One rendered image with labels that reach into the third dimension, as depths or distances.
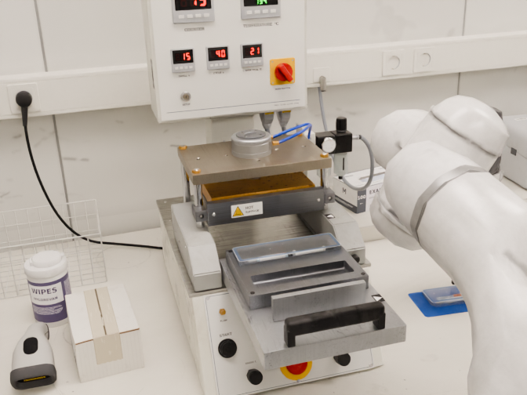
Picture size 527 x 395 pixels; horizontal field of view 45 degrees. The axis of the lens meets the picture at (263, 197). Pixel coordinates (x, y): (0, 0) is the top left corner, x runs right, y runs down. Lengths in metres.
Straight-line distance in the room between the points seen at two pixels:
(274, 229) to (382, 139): 0.49
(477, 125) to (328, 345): 0.37
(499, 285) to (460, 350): 0.70
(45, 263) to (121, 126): 0.51
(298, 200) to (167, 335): 0.40
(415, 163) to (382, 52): 1.16
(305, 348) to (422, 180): 0.33
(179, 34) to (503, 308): 0.90
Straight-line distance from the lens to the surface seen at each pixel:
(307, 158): 1.23
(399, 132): 0.92
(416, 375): 1.25
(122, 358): 1.26
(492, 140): 0.84
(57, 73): 1.68
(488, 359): 0.63
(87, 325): 1.27
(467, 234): 0.67
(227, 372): 1.17
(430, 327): 1.38
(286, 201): 1.21
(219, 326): 1.15
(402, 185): 0.74
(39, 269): 1.39
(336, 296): 0.99
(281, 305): 0.97
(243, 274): 1.05
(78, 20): 1.69
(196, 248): 1.14
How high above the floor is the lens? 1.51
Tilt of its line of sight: 22 degrees down
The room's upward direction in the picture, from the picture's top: 2 degrees counter-clockwise
